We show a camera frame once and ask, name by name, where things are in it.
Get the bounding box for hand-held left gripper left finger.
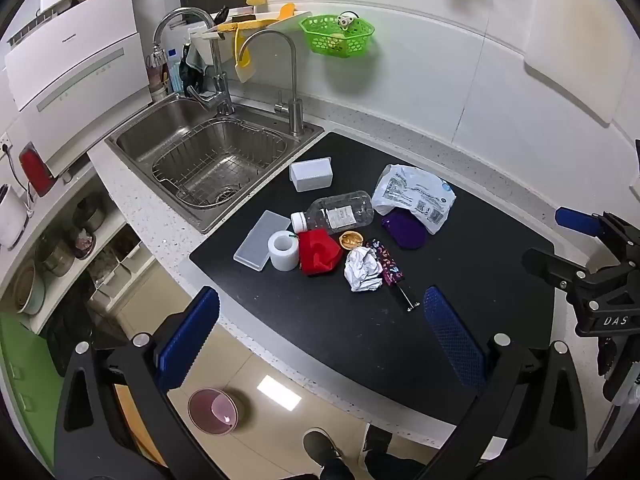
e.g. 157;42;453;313
53;286;227;480

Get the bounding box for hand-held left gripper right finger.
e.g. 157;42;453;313
414;286;592;480

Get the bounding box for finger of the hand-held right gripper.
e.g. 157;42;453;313
521;247;602;307
555;206;640;262

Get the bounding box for pink trash bin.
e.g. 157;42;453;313
187;387;238;436

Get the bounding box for dark patterned wrapper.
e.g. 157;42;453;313
365;239;405;287

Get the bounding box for white paper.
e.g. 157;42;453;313
343;249;384;293

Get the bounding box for translucent plastic lid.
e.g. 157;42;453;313
233;210;292;272

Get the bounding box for white tape roll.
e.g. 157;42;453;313
267;230;300;273

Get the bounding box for white plastic bag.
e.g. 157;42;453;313
371;164;457;235

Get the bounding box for red cloth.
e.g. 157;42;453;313
298;228;344;277

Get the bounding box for clear plastic bottle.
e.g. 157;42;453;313
291;190;375;234

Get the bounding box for white plastic box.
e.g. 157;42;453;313
289;158;334;193

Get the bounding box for person's right hand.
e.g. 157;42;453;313
597;338;624;402

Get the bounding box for black counter mat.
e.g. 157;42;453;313
189;131;556;428

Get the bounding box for white storage box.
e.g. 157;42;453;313
114;240;143;273

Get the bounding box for black shoe white sole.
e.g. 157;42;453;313
360;422;393;466
302;427;346;471

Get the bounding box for white open shelf unit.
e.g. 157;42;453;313
0;170;156;341

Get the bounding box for red patterned bowl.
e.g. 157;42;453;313
74;230;97;261

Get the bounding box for steel pot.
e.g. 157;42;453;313
37;235;76;277

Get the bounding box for lidded cooking pot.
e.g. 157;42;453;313
72;195;107;233

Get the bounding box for person's dark trousers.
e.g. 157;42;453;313
317;452;436;480

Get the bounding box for pale green basin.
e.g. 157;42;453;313
12;262;47;316

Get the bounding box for stainless steel sink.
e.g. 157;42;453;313
104;91;325;235

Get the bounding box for white rice cooker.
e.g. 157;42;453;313
0;185;28;251

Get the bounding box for small red appliance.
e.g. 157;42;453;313
19;142;55;198

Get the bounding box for slim gooseneck faucet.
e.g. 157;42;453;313
237;30;306;137

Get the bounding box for tall chrome faucet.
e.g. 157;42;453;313
151;7;236;116

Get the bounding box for blue capped bottle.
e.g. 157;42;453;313
167;49;183;93

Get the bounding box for dark cloth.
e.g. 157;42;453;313
180;45;208;91

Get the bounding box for yellow white scraper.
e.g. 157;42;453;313
232;30;256;83

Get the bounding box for green plastic basket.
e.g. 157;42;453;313
299;14;376;58

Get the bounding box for white dishwasher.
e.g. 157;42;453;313
4;0;153;177

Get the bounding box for yellow cloth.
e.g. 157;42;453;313
215;16;266;33

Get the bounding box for white sink shelf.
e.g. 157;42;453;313
200;7;313;43

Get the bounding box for wire sink basket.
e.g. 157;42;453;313
151;120;288;209

